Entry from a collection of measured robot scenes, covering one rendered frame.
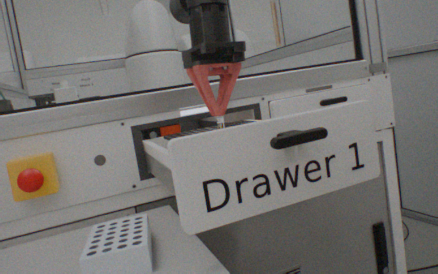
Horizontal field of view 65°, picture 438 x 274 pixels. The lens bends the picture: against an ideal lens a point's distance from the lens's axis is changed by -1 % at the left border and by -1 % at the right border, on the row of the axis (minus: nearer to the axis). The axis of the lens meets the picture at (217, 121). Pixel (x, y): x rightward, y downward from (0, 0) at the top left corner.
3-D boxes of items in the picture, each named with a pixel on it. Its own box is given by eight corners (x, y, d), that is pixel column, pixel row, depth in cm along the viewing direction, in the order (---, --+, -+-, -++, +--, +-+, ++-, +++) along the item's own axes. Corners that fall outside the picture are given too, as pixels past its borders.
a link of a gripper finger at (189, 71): (204, 120, 46) (197, 48, 45) (189, 117, 53) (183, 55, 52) (251, 114, 48) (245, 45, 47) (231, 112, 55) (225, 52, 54)
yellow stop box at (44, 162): (58, 194, 60) (50, 153, 60) (12, 204, 58) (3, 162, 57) (60, 187, 65) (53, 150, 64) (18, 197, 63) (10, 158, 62)
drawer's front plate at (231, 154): (380, 176, 49) (372, 99, 48) (186, 237, 39) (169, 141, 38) (371, 174, 51) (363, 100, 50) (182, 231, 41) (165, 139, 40)
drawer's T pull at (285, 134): (329, 137, 41) (328, 126, 41) (275, 151, 39) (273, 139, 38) (311, 136, 44) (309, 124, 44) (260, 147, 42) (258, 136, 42)
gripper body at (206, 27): (202, 57, 44) (196, -2, 44) (182, 64, 54) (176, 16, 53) (248, 54, 47) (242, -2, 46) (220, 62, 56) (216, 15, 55)
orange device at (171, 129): (183, 141, 110) (180, 123, 110) (148, 148, 106) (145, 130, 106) (179, 139, 114) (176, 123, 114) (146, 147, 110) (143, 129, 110)
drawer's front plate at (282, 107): (375, 125, 90) (369, 83, 89) (279, 149, 80) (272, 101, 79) (369, 125, 91) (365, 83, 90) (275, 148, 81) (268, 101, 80)
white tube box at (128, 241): (152, 273, 44) (147, 244, 43) (84, 289, 42) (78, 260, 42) (151, 235, 56) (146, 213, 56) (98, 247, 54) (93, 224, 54)
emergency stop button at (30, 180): (45, 190, 58) (40, 166, 57) (19, 196, 56) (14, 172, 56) (47, 186, 60) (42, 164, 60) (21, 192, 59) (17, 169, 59)
